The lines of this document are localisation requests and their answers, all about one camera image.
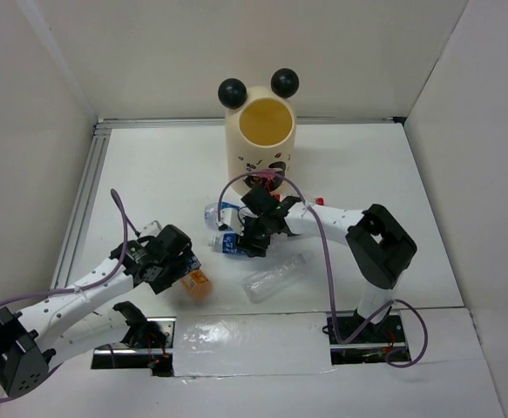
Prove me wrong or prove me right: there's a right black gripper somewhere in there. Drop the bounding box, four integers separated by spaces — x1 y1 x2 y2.
233 212 273 258

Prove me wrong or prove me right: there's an orange juice bottle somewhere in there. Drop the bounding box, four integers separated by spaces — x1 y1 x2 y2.
179 269 213 300

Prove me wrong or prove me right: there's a blue label white cap bottle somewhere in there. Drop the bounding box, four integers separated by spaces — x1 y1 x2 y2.
209 233 246 256

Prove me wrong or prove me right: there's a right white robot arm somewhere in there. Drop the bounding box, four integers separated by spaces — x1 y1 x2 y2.
238 186 417 341

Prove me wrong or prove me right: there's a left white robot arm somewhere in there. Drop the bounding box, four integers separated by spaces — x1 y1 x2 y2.
0 221 200 399

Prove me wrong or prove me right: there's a cream bin with black ears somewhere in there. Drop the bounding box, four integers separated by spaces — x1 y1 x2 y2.
217 68 300 195

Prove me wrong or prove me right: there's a clear unlabelled plastic bottle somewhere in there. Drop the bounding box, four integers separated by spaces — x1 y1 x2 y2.
242 253 307 303

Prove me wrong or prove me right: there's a blue label crushed bottle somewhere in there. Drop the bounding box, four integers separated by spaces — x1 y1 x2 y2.
204 201 239 231

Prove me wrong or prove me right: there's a red label clear bottle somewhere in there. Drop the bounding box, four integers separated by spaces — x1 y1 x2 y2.
279 194 327 208

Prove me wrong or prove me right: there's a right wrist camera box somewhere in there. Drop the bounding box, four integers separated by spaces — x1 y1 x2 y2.
217 207 241 232

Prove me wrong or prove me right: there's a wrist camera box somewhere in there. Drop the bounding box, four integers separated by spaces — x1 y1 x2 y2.
217 207 241 232
139 220 162 239

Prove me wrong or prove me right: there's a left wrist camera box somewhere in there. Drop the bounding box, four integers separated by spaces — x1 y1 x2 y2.
139 220 162 239

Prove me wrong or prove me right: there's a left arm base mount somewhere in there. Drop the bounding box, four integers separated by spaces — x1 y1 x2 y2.
91 301 175 378

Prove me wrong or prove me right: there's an aluminium frame rail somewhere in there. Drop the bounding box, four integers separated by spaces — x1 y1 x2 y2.
57 120 111 271

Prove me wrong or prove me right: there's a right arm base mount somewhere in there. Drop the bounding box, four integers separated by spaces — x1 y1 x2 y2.
322 313 411 366

